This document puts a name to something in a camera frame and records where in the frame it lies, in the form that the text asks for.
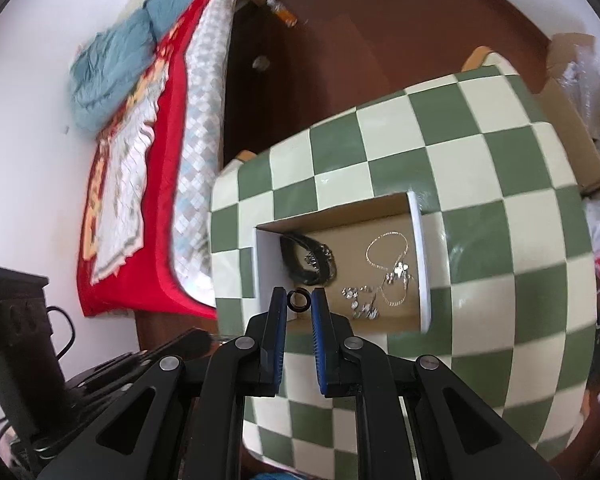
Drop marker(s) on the red printed blanket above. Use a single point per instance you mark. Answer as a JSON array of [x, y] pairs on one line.
[[172, 110]]

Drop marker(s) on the green checkered tablecloth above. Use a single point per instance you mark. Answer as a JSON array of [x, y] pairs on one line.
[[480, 200]]

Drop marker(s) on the clear plastic packaging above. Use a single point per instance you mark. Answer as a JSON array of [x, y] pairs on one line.
[[592, 90]]

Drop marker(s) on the blue plastic object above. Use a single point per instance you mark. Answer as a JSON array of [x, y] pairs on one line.
[[270, 476]]

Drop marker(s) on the small grey object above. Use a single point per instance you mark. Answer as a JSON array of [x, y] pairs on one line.
[[261, 62]]

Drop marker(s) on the black watch band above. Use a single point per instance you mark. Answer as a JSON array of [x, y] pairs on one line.
[[292, 260]]

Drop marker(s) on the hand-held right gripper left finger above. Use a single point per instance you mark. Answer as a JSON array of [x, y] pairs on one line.
[[280, 340]]

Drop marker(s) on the white cardboard box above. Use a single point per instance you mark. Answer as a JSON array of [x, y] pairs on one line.
[[347, 245]]

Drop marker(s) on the checkered mattress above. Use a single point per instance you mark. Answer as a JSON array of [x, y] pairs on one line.
[[200, 150]]

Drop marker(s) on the orange liquid bottle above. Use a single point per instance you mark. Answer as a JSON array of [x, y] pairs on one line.
[[282, 12]]

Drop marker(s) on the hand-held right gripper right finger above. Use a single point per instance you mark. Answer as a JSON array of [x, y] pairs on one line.
[[320, 340]]

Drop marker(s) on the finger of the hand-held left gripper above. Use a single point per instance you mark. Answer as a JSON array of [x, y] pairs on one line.
[[195, 340]]

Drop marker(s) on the blue quilt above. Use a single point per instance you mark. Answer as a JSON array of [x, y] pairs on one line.
[[110, 70]]

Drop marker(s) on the brown cardboard box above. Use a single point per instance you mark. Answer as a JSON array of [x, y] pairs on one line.
[[565, 110]]

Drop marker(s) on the wooden table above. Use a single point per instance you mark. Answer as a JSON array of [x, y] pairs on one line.
[[477, 57]]

